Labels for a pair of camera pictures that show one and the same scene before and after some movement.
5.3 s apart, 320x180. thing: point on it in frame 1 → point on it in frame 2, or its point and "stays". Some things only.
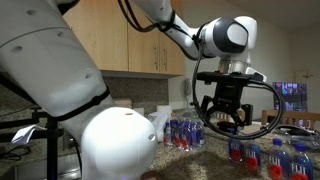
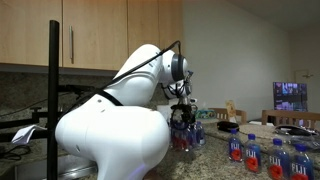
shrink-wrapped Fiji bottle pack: (186, 135) stays
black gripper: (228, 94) → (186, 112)
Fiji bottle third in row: (278, 162) stays
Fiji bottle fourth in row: (301, 165) stays
